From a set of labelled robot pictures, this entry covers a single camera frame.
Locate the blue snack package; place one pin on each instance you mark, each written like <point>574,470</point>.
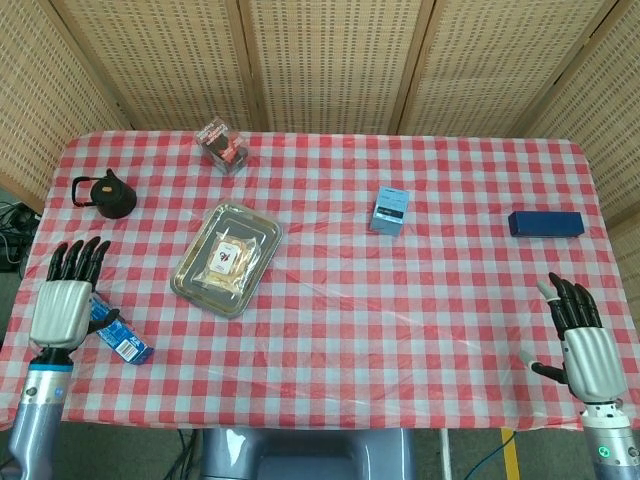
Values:
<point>127,347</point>

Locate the clear box with orange-black contents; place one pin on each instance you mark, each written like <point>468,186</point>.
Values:
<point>225,147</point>

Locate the white table leg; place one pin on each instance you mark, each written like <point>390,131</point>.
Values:
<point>446,455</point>

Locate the woven bamboo folding screen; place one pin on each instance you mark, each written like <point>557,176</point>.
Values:
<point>325,60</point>

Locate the clear plastic snack packet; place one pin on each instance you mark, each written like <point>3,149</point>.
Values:
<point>227,260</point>

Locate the black cast iron teapot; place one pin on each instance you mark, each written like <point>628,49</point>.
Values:
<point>117,197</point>

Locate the red white checkered tablecloth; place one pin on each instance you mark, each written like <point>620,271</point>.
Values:
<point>375,310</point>

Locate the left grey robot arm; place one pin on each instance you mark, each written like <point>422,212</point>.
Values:
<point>35,425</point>

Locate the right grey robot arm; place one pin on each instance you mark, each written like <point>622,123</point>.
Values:
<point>615,445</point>

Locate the rectangular stainless steel tray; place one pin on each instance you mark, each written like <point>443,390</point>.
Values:
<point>192,287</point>

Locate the dark blue long box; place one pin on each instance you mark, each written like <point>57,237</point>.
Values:
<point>546,224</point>

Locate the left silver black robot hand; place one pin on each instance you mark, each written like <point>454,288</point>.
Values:
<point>60,310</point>

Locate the light blue cardboard box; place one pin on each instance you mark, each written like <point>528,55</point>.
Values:
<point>390,212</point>

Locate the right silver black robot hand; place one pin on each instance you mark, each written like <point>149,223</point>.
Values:
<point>595,360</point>

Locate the grey robot torso base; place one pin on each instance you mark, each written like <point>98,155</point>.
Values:
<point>310,455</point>

